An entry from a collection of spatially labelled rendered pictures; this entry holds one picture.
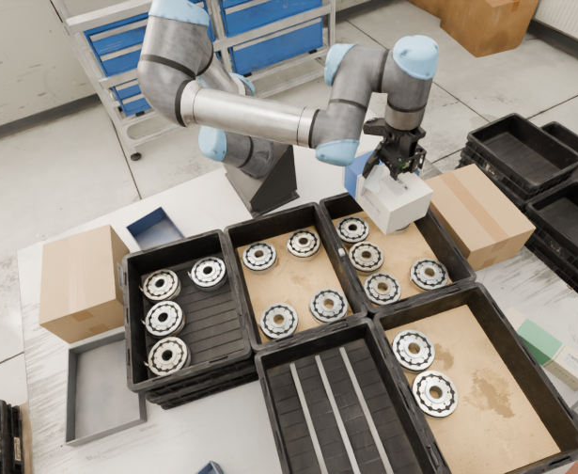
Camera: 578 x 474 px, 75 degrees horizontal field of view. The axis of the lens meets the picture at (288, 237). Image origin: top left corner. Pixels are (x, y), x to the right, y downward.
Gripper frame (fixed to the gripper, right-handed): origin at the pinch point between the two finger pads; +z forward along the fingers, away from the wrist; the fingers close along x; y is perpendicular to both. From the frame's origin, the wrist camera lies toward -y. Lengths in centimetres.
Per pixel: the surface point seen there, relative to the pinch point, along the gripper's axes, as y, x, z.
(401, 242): 3.1, 8.4, 28.4
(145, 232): -55, -64, 41
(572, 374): 55, 24, 35
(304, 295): 4.3, -26.5, 28.4
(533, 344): 45, 22, 35
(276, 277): -4.9, -30.8, 28.4
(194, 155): -172, -26, 113
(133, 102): -195, -48, 73
